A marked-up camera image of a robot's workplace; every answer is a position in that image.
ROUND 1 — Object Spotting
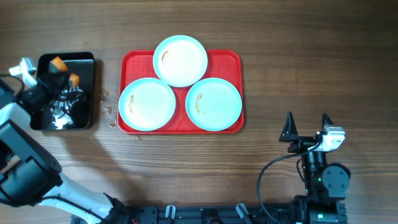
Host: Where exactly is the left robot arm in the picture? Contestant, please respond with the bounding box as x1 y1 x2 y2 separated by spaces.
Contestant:
1 68 131 223

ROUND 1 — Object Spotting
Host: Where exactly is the orange green scrub sponge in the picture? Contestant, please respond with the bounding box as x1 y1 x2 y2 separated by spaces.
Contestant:
48 57 80 88

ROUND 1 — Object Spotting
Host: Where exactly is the pale blue plate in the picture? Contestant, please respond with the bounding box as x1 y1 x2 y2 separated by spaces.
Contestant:
185 78 243 132
118 78 177 131
152 35 208 88

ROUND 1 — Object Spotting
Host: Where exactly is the black rectangular water tray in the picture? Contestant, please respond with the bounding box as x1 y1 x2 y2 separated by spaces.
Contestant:
30 52 95 131

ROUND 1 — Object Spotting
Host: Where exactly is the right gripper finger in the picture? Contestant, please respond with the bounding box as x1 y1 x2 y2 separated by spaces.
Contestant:
279 111 299 142
322 113 333 130

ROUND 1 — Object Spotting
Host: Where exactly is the red plastic tray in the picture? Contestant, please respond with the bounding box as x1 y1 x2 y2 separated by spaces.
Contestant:
116 49 243 135

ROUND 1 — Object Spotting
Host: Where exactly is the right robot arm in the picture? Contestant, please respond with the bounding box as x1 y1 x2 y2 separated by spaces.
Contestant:
279 112 351 224

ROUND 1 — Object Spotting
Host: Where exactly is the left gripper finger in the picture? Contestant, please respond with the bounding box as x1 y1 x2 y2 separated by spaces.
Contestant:
47 70 61 90
57 74 73 91

